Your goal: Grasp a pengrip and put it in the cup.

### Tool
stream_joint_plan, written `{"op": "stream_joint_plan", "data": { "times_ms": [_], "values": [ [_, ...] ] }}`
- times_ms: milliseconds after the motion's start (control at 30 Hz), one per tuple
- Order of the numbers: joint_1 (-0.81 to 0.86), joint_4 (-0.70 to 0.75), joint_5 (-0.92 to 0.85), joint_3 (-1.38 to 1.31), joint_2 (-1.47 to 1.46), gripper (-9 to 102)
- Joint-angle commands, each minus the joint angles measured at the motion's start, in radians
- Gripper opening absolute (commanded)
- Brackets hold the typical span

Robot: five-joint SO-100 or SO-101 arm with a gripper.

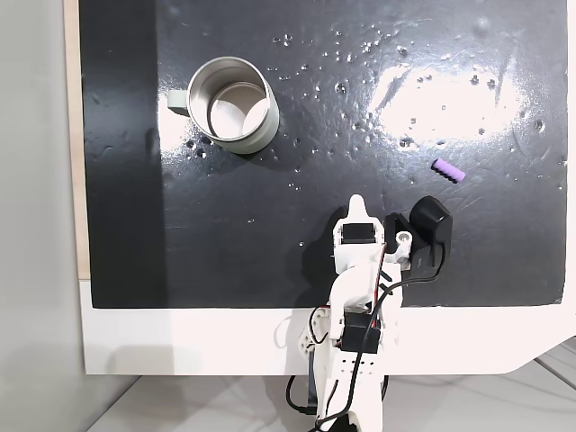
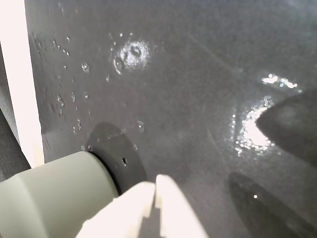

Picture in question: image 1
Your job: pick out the purple ribbed pen grip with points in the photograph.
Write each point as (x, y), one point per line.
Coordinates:
(447, 170)

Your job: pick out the pale green steel mug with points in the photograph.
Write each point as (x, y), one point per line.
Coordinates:
(265, 130)

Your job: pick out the black rubber mat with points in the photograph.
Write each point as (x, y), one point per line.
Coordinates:
(225, 234)

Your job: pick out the tan wooden board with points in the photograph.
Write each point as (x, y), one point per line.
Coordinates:
(72, 135)

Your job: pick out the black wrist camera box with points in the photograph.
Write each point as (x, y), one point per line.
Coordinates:
(432, 222)

